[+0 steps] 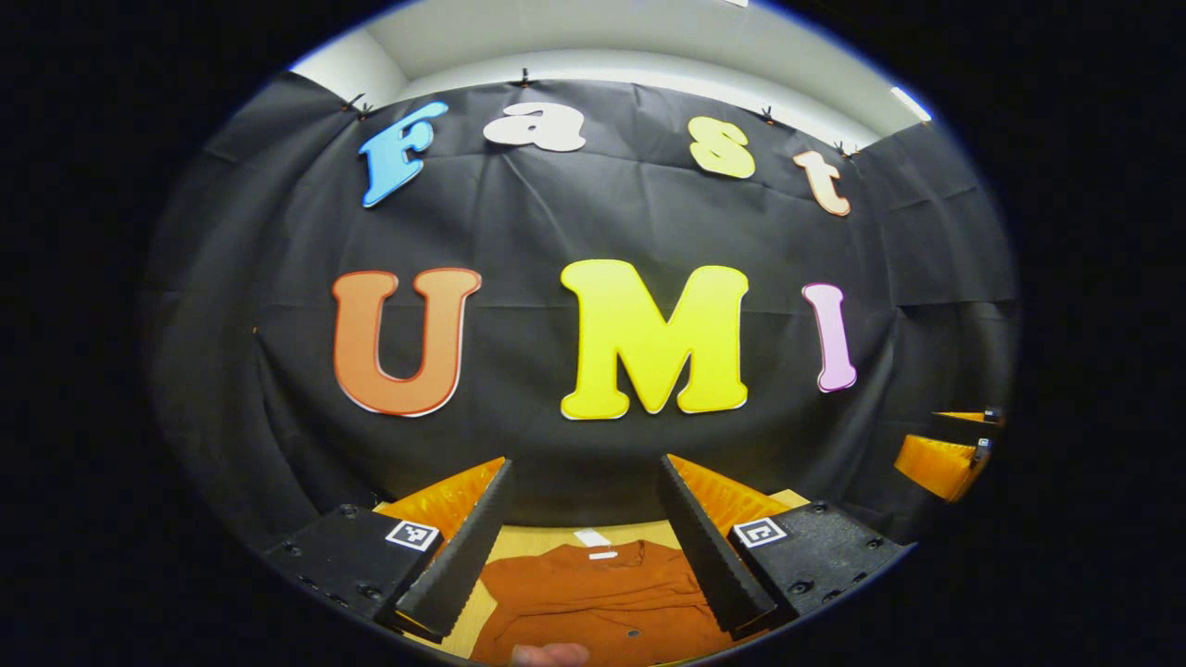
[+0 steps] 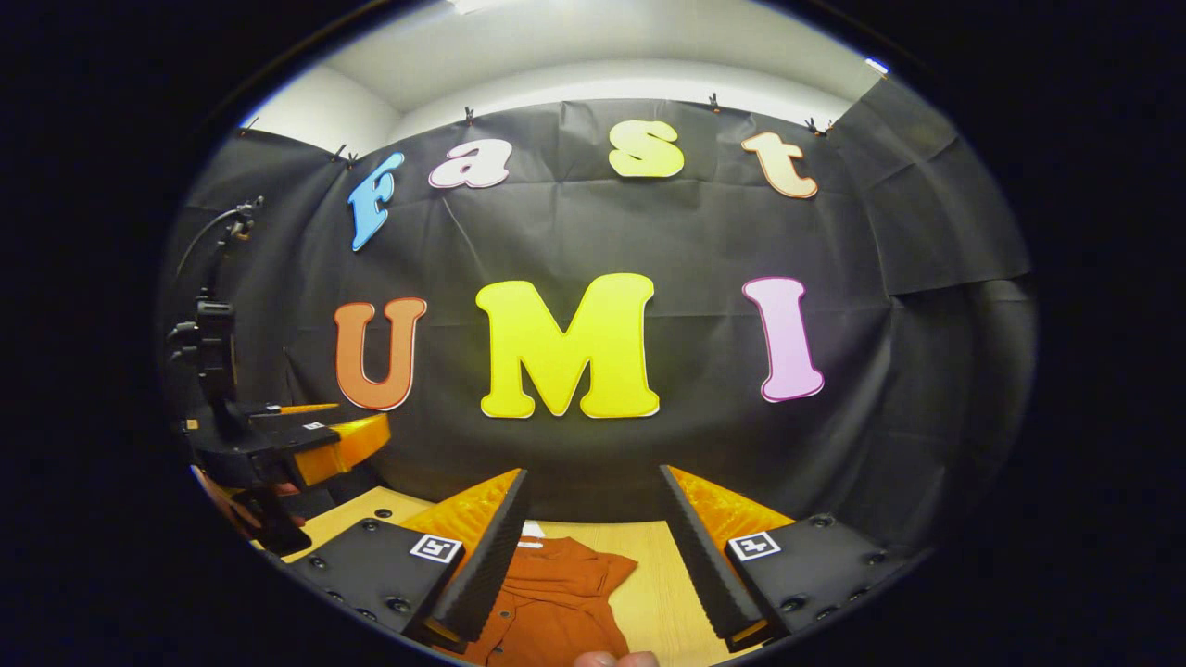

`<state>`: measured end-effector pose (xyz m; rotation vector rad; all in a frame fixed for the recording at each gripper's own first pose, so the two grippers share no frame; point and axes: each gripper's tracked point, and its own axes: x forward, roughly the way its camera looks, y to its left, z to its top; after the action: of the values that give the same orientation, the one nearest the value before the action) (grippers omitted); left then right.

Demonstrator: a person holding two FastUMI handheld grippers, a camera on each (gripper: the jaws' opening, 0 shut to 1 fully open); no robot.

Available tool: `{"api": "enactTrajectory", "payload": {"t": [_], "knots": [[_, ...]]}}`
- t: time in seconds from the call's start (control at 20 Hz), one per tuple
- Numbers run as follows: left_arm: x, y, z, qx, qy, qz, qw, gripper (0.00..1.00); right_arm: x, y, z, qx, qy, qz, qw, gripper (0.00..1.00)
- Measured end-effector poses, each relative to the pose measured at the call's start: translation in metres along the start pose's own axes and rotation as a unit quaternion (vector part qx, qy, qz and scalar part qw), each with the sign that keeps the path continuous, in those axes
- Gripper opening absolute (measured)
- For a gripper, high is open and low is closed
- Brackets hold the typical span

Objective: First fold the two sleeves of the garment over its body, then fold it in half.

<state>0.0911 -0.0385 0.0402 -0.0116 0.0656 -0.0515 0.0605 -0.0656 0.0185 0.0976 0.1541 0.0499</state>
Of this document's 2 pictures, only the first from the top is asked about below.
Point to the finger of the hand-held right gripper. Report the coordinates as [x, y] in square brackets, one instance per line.
[936, 463]
[964, 431]

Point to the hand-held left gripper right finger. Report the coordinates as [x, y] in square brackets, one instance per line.
[709, 556]

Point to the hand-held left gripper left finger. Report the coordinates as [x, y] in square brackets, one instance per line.
[468, 556]

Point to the orange knit shirt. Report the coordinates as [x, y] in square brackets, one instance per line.
[593, 602]

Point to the black backdrop cloth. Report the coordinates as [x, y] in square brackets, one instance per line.
[519, 232]

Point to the ceiling light panel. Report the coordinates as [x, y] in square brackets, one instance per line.
[911, 102]

